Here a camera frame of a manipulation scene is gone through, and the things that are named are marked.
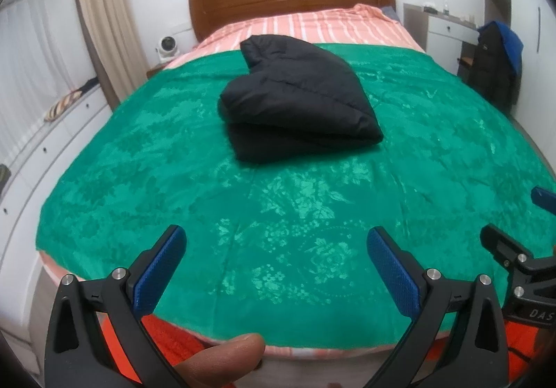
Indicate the green floral blanket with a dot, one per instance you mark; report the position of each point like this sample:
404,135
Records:
173,153

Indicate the person's left hand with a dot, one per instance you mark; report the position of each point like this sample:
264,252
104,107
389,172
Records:
221,357

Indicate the white round fan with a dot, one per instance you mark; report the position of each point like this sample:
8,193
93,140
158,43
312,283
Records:
167,47

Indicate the black padded jacket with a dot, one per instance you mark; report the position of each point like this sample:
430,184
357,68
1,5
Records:
295,97

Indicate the beige curtain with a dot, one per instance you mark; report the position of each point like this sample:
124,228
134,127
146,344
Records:
104,14

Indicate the clear bottle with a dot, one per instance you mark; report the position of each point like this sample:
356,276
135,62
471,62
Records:
446,7

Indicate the striped cushion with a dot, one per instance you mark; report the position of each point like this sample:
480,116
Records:
63,106

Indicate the black and blue hanging jacket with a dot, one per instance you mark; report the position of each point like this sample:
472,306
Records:
493,66

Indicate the grey blue pillow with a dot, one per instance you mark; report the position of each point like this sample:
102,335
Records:
389,13

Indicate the dark green cloth bundle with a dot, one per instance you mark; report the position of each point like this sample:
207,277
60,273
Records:
3,177

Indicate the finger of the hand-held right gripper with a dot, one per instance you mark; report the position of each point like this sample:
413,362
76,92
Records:
499,242
545,199

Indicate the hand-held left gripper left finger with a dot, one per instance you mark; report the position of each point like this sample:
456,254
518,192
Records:
158,270

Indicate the wooden nightstand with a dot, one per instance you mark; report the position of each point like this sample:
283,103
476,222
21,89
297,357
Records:
155,70

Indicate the white window bench cabinet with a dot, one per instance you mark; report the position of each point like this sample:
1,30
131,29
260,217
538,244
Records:
56,144

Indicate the wooden chair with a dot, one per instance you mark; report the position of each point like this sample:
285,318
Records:
464,64

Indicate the white sheer curtain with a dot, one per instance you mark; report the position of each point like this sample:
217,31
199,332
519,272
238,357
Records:
39,66

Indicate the pink striped bed sheet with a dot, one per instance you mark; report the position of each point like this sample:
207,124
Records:
304,25

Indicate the white desk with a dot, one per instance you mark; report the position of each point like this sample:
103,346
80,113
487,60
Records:
449,29

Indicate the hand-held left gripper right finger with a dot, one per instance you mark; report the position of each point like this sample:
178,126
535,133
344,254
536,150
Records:
393,270

